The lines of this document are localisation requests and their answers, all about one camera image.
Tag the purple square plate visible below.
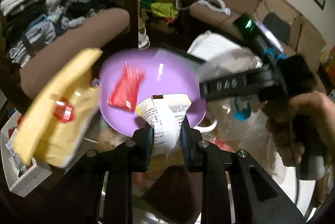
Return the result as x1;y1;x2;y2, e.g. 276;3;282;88
99;49;206;137

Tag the green bag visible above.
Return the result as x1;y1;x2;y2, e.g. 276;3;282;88
150;2;178;19

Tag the white yellow printed sachet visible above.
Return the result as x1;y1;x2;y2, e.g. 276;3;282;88
136;94;191;156

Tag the person right hand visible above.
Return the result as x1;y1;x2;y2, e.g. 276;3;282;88
263;91;334;167

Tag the dark brown wallet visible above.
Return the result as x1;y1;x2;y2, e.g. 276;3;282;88
142;166;203;223

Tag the red ketchup sachet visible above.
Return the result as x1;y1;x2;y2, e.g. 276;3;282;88
107;62;146;112

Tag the brown three-seat sofa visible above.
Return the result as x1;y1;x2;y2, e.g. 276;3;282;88
190;0;326;72

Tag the white pole stand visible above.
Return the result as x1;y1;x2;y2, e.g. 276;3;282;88
115;0;151;51

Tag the black cushion on sofa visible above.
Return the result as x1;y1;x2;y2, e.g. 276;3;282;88
263;13;291;45

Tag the white headset on sofa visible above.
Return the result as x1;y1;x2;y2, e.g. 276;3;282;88
198;0;231;16

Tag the pile of folded clothes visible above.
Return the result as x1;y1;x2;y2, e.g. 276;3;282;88
1;0;115;67

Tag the brown armchair sofa left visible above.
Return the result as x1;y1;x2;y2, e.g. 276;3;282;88
6;0;131;100

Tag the white table mat cloth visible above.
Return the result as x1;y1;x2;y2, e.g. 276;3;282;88
187;31;263;82

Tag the white storage box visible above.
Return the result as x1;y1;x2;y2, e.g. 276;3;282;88
1;111;52;197

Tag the yellow snack bag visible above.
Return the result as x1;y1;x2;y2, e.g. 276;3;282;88
13;48;102;168

